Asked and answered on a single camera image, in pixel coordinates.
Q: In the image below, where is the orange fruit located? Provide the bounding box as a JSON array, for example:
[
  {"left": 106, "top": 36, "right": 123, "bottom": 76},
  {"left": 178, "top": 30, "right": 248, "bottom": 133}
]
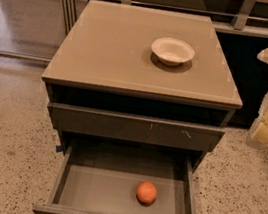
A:
[{"left": 136, "top": 182, "right": 157, "bottom": 205}]

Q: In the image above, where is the blue tape piece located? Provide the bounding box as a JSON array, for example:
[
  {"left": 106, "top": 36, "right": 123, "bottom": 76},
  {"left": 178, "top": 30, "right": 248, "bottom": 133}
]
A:
[{"left": 55, "top": 145, "right": 63, "bottom": 153}]

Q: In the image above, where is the white paper bowl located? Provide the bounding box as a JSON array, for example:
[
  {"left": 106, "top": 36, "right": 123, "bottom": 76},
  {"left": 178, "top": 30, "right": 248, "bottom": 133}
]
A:
[{"left": 151, "top": 37, "right": 195, "bottom": 67}]

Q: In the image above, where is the grey drawer cabinet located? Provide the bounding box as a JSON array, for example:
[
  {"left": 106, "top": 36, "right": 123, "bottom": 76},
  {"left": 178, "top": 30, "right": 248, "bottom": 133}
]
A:
[{"left": 19, "top": 0, "right": 256, "bottom": 214}]

